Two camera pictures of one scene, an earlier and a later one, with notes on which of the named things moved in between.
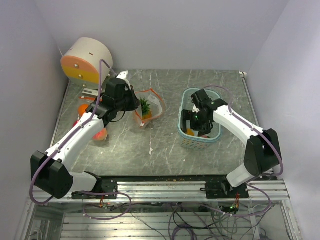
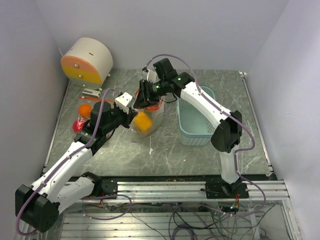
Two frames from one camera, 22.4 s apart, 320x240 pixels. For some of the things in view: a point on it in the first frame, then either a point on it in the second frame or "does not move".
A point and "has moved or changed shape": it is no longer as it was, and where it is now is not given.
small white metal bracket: x=90 y=92 does not move
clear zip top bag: x=151 y=108 has moved or changed shape
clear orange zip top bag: x=84 y=102 does not move
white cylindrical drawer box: x=81 y=62 does not move
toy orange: x=81 y=109 does not move
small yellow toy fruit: x=190 y=132 to x=142 y=121
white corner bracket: x=245 y=74 does not move
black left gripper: x=135 y=101 to x=128 y=118
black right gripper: x=187 y=115 to x=144 y=96
